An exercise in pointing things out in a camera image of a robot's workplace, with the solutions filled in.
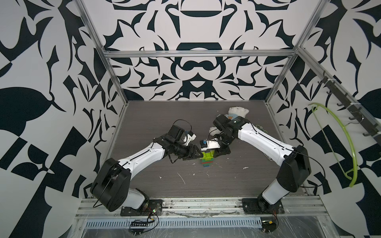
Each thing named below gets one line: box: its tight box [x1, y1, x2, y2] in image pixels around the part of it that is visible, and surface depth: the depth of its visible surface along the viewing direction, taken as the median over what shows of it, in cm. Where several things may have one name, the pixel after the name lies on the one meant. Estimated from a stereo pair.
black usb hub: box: [129, 221, 149, 229], surface depth 74 cm
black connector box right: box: [261, 220, 277, 233], surface depth 73 cm
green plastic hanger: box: [308, 102, 358, 188], surface depth 62 cm
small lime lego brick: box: [202, 149, 215, 161], surface depth 80 cm
